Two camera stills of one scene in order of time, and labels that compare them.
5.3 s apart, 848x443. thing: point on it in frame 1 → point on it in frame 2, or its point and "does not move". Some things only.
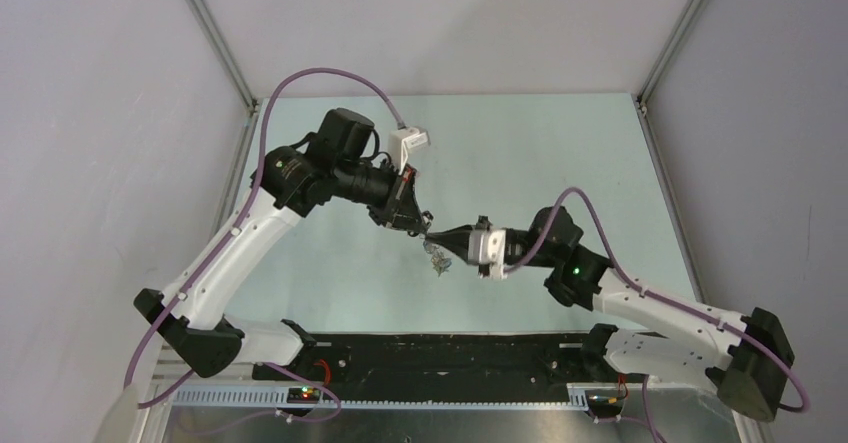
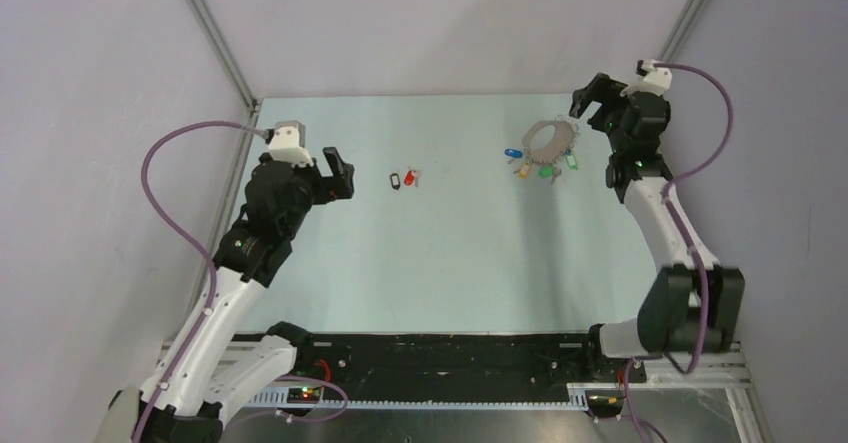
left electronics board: [303, 395] does not move
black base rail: [452, 364] does not move
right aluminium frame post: [679, 38] does not move
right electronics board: [604, 403] does not move
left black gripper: [403, 211] → [343, 171]
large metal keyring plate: [440, 260] → [548, 141]
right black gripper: [457, 240] → [601, 89]
